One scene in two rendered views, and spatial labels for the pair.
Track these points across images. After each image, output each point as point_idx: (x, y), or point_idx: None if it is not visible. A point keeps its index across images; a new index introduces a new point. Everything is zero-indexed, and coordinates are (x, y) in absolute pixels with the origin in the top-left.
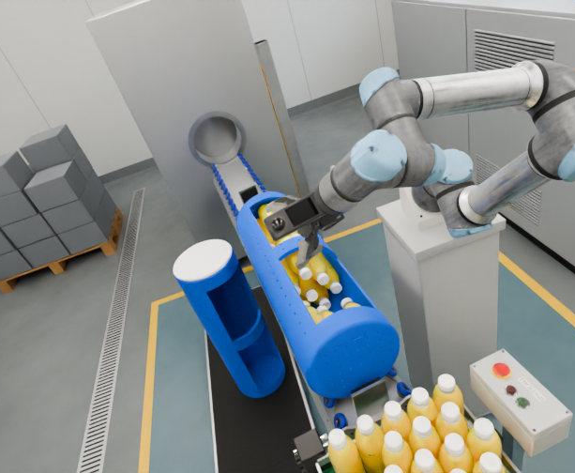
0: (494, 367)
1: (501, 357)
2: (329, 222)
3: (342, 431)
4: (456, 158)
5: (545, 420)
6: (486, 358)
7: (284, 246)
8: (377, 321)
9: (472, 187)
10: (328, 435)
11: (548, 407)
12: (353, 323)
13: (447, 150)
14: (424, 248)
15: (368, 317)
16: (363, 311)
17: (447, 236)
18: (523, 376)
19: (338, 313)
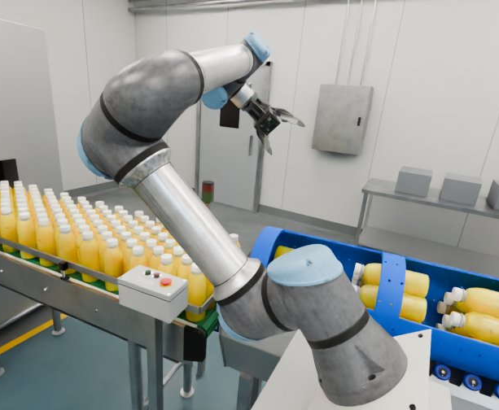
0: (170, 279)
1: (168, 290)
2: (253, 122)
3: (233, 237)
4: (299, 256)
5: (133, 271)
6: (179, 287)
7: (394, 255)
8: (254, 246)
9: (251, 265)
10: (237, 234)
11: (132, 276)
12: (262, 231)
13: (318, 250)
14: (297, 336)
15: (260, 240)
16: (267, 242)
17: (287, 364)
18: (150, 285)
19: (277, 231)
